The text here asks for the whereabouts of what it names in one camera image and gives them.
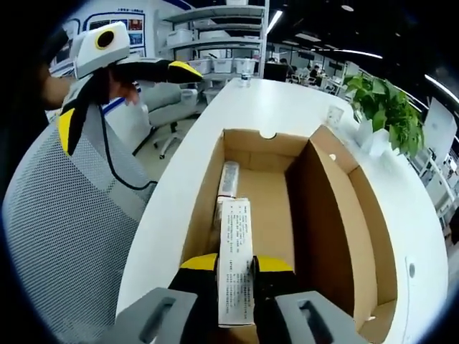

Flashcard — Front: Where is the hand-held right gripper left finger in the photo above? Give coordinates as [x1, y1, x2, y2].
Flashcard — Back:
[114, 252, 220, 344]

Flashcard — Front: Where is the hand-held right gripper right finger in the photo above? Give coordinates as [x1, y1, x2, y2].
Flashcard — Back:
[252, 254, 367, 344]

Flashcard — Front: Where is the white printed carton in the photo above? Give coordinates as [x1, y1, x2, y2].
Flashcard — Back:
[217, 196, 256, 327]

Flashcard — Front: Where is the brown cardboard shoe box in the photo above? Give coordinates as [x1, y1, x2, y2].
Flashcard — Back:
[179, 124, 399, 344]

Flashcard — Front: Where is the white pump bottle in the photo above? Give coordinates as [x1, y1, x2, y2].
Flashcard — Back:
[214, 161, 240, 237]

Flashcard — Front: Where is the person's left hand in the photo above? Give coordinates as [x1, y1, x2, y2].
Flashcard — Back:
[104, 73, 143, 108]

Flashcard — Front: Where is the grey upholstered office chair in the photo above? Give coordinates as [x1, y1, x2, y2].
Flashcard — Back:
[134, 80, 202, 159]

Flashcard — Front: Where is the metal storage shelf rack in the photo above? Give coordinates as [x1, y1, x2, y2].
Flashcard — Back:
[159, 3, 270, 82]

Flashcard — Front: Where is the white mesh office chair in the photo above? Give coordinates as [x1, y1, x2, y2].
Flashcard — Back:
[1, 103, 158, 344]

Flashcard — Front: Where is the white table socket strip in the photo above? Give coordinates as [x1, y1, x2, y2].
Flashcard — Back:
[404, 254, 419, 344]

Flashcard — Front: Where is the small glass cup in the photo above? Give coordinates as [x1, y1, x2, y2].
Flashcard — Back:
[326, 105, 344, 125]

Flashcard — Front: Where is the green potted plant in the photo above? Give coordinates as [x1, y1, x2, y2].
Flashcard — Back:
[342, 73, 426, 158]

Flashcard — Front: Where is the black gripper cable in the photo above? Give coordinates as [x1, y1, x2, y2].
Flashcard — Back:
[100, 107, 158, 191]

